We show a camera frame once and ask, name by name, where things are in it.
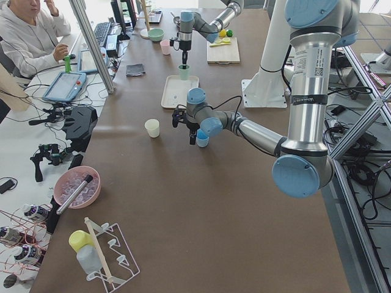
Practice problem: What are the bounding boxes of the bamboo cutting board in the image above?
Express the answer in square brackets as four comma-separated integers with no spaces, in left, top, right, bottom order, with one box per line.
[206,37,240,65]

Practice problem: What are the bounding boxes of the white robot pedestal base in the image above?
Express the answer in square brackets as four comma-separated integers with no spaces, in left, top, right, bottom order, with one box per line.
[242,0,290,108]

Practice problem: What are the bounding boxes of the pink cup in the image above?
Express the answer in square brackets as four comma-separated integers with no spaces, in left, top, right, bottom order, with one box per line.
[159,40,170,56]

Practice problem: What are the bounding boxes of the cream rabbit tray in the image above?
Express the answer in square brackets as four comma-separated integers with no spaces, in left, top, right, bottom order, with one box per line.
[161,75,199,109]

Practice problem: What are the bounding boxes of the grey cup on rack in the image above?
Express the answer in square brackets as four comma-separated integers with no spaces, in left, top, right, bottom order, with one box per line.
[76,244,103,275]

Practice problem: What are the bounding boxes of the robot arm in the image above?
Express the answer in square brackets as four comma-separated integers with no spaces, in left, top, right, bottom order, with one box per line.
[170,0,244,66]
[172,1,360,198]

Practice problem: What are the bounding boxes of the grey folded cloth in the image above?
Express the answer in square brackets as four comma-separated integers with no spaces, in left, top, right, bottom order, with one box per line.
[126,63,145,77]

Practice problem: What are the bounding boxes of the seated person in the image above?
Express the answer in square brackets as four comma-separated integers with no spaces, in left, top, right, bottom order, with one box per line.
[1,1,71,78]

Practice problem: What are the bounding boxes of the black monitor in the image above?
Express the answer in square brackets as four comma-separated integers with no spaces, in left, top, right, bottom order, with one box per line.
[110,0,136,41]

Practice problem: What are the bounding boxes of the cream white cup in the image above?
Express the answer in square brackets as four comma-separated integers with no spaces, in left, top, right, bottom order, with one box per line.
[144,118,160,138]

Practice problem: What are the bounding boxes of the metal muddler with black tip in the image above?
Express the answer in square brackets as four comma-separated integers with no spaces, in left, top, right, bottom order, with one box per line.
[56,175,93,215]

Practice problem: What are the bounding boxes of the white wire rack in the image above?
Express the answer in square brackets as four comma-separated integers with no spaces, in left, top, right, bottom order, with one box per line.
[84,217,141,292]

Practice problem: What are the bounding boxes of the blue teach pendant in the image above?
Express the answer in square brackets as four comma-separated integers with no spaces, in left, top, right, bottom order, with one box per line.
[42,72,87,102]
[77,49,98,74]

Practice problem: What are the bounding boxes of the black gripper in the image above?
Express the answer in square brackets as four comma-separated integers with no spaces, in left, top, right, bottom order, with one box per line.
[172,105,200,145]
[169,37,192,65]

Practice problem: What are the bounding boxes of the aluminium frame post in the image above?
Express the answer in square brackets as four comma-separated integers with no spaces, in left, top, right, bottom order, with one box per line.
[69,0,115,94]

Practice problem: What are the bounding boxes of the yellow plastic knife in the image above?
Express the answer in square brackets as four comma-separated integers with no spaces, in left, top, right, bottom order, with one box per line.
[209,42,232,48]

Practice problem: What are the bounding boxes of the yellow cup on rack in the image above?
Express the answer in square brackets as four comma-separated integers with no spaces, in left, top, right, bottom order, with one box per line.
[68,230,94,253]

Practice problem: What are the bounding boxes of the wooden cup stand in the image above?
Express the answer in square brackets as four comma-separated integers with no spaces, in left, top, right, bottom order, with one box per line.
[139,0,150,39]

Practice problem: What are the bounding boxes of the green cup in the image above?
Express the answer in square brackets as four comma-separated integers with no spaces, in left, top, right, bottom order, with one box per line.
[178,64,190,81]

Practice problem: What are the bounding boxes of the blue cup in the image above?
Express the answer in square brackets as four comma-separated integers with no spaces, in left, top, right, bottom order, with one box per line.
[195,128,210,148]

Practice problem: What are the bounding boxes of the green bowl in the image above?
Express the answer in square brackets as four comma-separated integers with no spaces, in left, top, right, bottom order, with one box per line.
[148,28,164,42]

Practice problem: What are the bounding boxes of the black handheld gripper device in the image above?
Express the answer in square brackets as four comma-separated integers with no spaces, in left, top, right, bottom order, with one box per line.
[30,143,74,183]

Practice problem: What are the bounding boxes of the pink bowl with ice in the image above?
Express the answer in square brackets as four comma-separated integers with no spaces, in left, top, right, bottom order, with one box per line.
[53,165,102,210]

